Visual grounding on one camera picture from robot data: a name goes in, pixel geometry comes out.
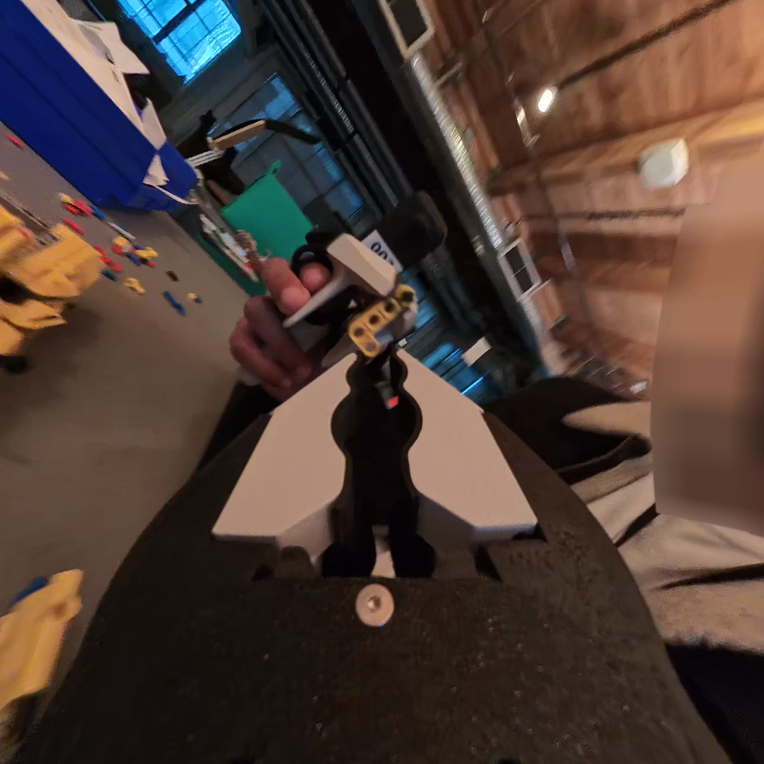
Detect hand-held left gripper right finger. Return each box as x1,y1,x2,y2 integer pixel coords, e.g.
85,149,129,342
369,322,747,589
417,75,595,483
388,351,538,577

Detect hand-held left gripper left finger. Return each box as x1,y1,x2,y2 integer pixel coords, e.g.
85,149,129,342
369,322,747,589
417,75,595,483
212,355,374,577

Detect yellow connector brick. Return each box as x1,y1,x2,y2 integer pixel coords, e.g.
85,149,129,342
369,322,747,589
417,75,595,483
348,285,417,359

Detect yellow toy brick car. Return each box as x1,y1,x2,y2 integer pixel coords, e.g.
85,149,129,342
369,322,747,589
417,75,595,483
0,203,105,747

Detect person's right hand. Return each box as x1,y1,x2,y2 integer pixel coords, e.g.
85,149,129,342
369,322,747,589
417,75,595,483
230,257,335,401

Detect white air vent grille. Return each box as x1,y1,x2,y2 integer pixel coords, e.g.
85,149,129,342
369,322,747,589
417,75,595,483
379,0,435,57
498,239,541,299

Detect green cutting mat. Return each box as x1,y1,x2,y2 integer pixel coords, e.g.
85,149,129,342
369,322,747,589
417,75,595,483
194,215,269,296

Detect scattered small coloured bricks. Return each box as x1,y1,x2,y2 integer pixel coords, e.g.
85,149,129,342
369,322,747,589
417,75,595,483
6,134,204,317

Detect white shirt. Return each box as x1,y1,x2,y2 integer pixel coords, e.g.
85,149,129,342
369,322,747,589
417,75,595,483
573,454,764,645

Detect large paned window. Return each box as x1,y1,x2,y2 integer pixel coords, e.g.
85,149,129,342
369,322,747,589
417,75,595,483
116,0,242,81

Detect crumpled white paper wrappers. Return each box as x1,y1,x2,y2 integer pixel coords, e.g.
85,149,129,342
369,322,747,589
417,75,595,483
36,0,198,204

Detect blue plastic bin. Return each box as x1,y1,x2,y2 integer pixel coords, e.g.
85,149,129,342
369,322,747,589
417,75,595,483
0,0,198,212

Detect silver ventilation duct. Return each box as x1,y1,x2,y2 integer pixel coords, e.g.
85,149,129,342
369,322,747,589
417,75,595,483
412,54,538,335

